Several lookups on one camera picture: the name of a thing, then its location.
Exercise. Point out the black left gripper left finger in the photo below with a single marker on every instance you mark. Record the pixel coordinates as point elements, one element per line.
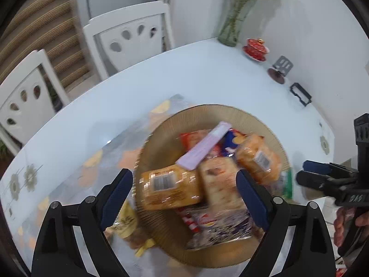
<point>56,252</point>

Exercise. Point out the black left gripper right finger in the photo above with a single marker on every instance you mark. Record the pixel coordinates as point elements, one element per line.
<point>296,241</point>

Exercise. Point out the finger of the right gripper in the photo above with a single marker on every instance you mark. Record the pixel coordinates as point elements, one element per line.
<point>313,184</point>

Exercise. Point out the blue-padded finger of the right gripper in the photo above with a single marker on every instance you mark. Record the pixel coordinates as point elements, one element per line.
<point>318,168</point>

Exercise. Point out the egg cake snack pack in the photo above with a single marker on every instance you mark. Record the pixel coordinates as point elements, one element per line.
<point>219,181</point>

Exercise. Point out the purple stick sachets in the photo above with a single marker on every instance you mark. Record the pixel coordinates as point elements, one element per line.
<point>195,155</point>

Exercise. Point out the person's right hand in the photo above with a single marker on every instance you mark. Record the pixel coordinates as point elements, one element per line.
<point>341,223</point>

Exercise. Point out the green-edged biscuit pack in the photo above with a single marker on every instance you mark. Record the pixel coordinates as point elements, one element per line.
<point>286,184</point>

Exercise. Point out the orange snack pack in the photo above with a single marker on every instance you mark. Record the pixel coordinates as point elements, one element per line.
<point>259,160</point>

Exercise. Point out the yellow snack bag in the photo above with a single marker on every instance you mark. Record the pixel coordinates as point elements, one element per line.
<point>128,227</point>

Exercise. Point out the blue cookie bag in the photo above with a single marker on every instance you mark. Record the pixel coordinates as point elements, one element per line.
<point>232,139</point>

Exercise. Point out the small black clip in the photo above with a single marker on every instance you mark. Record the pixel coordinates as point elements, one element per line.
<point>301,93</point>

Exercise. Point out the patterned grey placemat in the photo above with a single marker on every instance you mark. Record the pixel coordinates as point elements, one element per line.
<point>90,178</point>

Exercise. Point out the silver dark snack bag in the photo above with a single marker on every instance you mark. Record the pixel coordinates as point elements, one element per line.
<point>211,229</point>

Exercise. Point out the grey phone stand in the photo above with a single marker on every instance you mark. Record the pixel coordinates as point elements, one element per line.
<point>280,69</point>

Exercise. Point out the red white snack pack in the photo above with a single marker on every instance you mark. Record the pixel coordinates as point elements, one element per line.
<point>191,139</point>

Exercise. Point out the red lidded tea cup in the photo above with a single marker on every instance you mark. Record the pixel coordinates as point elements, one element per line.
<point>256,49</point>

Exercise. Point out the white chair left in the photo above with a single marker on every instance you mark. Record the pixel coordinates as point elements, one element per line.
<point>26,105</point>

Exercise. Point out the white chair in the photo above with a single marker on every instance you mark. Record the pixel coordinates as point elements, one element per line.
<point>129,35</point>
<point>26,105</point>

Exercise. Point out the white chair right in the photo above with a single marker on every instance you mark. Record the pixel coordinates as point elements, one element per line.
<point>129,35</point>

